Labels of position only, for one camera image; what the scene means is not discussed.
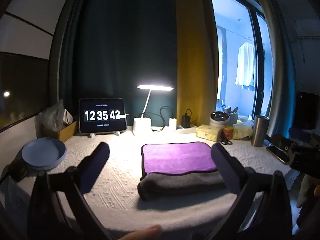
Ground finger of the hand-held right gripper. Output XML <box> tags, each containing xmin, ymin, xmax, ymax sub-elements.
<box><xmin>265</xmin><ymin>144</ymin><xmax>292</xmax><ymax>165</ymax></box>
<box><xmin>271</xmin><ymin>133</ymin><xmax>298</xmax><ymax>151</ymax></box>

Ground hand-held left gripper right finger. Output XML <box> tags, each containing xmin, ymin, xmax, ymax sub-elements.
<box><xmin>207</xmin><ymin>143</ymin><xmax>293</xmax><ymax>240</ymax></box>

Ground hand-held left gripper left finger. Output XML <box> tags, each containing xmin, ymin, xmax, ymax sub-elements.
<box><xmin>26</xmin><ymin>142</ymin><xmax>110</xmax><ymax>240</ymax></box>

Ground dark grey towel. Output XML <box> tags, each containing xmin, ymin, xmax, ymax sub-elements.
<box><xmin>137</xmin><ymin>171</ymin><xmax>229</xmax><ymax>201</ymax></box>

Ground purple towel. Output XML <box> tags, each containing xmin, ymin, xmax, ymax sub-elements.
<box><xmin>141</xmin><ymin>142</ymin><xmax>218</xmax><ymax>176</ymax></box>

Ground person's left hand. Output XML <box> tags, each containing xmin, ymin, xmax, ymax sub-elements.
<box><xmin>117</xmin><ymin>224</ymin><xmax>163</xmax><ymax>240</ymax></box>

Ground steel tumbler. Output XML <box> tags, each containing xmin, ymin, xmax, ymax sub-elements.
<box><xmin>251</xmin><ymin>115</ymin><xmax>270</xmax><ymax>147</ymax></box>

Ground white textured tablecloth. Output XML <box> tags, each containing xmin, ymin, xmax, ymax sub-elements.
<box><xmin>5</xmin><ymin>126</ymin><xmax>292</xmax><ymax>230</ymax></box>

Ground white tablet stand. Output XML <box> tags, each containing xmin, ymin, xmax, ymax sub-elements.
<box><xmin>89</xmin><ymin>129</ymin><xmax>123</xmax><ymax>139</ymax></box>

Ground black scissors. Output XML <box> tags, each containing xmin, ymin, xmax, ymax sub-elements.
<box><xmin>220</xmin><ymin>129</ymin><xmax>233</xmax><ymax>145</ymax></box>

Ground orange small packet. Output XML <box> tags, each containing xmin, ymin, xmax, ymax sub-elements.
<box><xmin>223</xmin><ymin>126</ymin><xmax>234</xmax><ymax>140</ymax></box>

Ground yellow tissue pack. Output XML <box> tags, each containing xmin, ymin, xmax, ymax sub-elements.
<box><xmin>195</xmin><ymin>124</ymin><xmax>224</xmax><ymax>141</ymax></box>

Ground pale yellow packet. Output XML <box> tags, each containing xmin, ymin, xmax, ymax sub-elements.
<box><xmin>232</xmin><ymin>121</ymin><xmax>254</xmax><ymax>140</ymax></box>

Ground cardboard box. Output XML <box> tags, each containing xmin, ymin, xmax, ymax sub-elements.
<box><xmin>57</xmin><ymin>120</ymin><xmax>78</xmax><ymax>142</ymax></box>

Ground tablet showing clock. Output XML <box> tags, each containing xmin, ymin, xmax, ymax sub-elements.
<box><xmin>79</xmin><ymin>97</ymin><xmax>127</xmax><ymax>134</ymax></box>

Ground grey utensil cup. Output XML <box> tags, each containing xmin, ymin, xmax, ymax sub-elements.
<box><xmin>224</xmin><ymin>106</ymin><xmax>239</xmax><ymax>126</ymax></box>

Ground white bowl with lid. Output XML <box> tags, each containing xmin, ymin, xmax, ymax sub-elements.
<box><xmin>209</xmin><ymin>111</ymin><xmax>230</xmax><ymax>127</ymax></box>

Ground blue plate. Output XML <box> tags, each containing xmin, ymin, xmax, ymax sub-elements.
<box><xmin>21</xmin><ymin>137</ymin><xmax>67</xmax><ymax>171</ymax></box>

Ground white power strip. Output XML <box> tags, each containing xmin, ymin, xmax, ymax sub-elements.
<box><xmin>176</xmin><ymin>126</ymin><xmax>198</xmax><ymax>134</ymax></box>

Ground teal curtain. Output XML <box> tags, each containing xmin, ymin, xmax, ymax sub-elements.
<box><xmin>265</xmin><ymin>0</ymin><xmax>303</xmax><ymax>140</ymax></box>

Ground grey plastic bag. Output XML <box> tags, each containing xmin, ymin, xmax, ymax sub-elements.
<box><xmin>36</xmin><ymin>99</ymin><xmax>67</xmax><ymax>133</ymax></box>

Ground black round object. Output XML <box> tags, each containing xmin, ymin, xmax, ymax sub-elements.
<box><xmin>9</xmin><ymin>160</ymin><xmax>28</xmax><ymax>182</ymax></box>

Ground white desk lamp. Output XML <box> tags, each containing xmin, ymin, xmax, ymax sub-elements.
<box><xmin>132</xmin><ymin>84</ymin><xmax>174</xmax><ymax>137</ymax></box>

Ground white hanging shirt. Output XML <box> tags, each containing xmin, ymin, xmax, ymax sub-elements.
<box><xmin>235</xmin><ymin>42</ymin><xmax>257</xmax><ymax>90</ymax></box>

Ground yellow curtain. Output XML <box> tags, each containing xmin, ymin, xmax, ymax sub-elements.
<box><xmin>174</xmin><ymin>0</ymin><xmax>220</xmax><ymax>128</ymax></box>

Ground dark green curtain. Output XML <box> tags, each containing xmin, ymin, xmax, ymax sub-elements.
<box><xmin>59</xmin><ymin>0</ymin><xmax>178</xmax><ymax>128</ymax></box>

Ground window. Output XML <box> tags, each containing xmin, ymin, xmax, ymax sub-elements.
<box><xmin>207</xmin><ymin>0</ymin><xmax>277</xmax><ymax>140</ymax></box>

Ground black cable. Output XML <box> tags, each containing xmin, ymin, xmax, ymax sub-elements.
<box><xmin>151</xmin><ymin>106</ymin><xmax>175</xmax><ymax>132</ymax></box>

